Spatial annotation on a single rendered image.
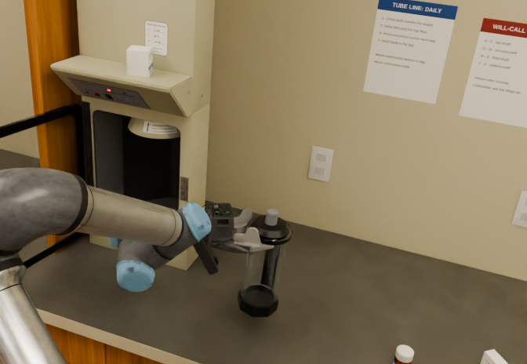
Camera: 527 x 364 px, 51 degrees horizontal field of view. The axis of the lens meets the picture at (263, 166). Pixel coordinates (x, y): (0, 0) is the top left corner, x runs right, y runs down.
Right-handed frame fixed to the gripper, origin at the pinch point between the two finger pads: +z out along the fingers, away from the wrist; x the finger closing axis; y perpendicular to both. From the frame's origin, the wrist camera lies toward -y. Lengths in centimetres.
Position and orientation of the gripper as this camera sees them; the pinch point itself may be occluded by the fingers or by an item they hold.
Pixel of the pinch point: (266, 236)
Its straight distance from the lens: 130.2
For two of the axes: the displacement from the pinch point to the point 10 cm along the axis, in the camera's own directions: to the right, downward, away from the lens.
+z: 9.8, 0.1, 2.0
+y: 1.0, -9.0, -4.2
